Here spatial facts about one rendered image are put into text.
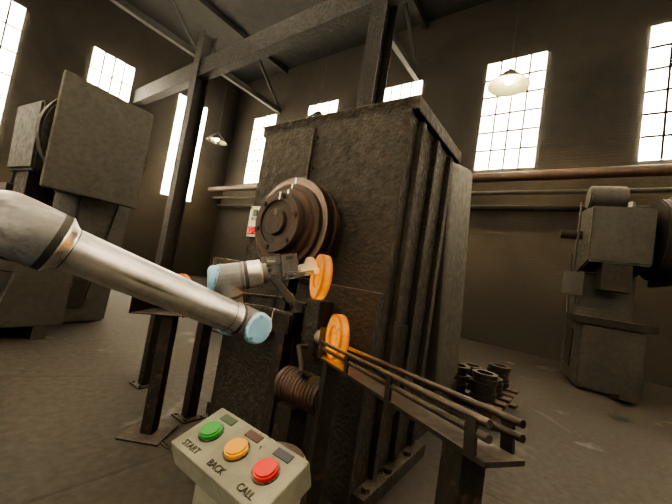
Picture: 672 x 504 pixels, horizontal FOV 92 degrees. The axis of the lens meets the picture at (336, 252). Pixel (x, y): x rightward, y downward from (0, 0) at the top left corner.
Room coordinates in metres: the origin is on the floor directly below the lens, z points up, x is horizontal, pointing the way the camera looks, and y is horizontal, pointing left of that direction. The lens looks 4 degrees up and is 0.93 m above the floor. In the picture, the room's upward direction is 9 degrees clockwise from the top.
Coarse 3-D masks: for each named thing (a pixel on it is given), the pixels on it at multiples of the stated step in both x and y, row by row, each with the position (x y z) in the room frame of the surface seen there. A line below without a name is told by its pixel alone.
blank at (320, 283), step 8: (320, 256) 1.12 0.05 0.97; (328, 256) 1.11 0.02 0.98; (320, 264) 1.10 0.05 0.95; (328, 264) 1.07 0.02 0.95; (320, 272) 1.08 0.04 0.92; (328, 272) 1.06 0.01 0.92; (312, 280) 1.16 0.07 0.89; (320, 280) 1.07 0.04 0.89; (328, 280) 1.06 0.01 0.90; (312, 288) 1.14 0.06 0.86; (320, 288) 1.06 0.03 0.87; (328, 288) 1.07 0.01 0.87; (312, 296) 1.12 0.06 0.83; (320, 296) 1.09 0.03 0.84
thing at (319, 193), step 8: (280, 184) 1.61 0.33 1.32; (304, 184) 1.51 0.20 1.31; (312, 184) 1.48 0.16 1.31; (272, 192) 1.64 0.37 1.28; (320, 192) 1.45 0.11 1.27; (320, 200) 1.45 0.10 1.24; (328, 200) 1.48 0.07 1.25; (320, 208) 1.44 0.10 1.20; (328, 208) 1.45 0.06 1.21; (328, 216) 1.42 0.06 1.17; (328, 224) 1.42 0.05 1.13; (320, 232) 1.43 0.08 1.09; (328, 232) 1.44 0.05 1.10; (256, 240) 1.67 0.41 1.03; (320, 240) 1.42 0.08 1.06; (328, 240) 1.46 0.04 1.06; (320, 248) 1.42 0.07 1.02; (312, 256) 1.44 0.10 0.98
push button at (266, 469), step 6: (258, 462) 0.54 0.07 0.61; (264, 462) 0.54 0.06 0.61; (270, 462) 0.54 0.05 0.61; (276, 462) 0.54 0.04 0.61; (258, 468) 0.53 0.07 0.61; (264, 468) 0.53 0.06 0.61; (270, 468) 0.53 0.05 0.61; (276, 468) 0.53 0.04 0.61; (258, 474) 0.52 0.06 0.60; (264, 474) 0.52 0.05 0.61; (270, 474) 0.52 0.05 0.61; (276, 474) 0.53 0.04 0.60; (258, 480) 0.52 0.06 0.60; (264, 480) 0.51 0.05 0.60; (270, 480) 0.52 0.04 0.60
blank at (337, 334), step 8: (336, 320) 1.14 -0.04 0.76; (344, 320) 1.12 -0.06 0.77; (328, 328) 1.21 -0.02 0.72; (336, 328) 1.13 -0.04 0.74; (344, 328) 1.10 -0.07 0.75; (328, 336) 1.19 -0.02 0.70; (336, 336) 1.12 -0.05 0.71; (344, 336) 1.09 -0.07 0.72; (336, 344) 1.11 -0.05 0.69; (344, 344) 1.09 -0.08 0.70; (336, 352) 1.10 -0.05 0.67
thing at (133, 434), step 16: (144, 304) 1.69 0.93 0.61; (176, 320) 1.68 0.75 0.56; (160, 336) 1.65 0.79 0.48; (160, 352) 1.65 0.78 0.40; (160, 368) 1.65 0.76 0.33; (160, 384) 1.65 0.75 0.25; (160, 400) 1.67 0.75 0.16; (144, 416) 1.65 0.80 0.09; (128, 432) 1.64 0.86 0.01; (144, 432) 1.65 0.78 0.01; (160, 432) 1.68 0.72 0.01
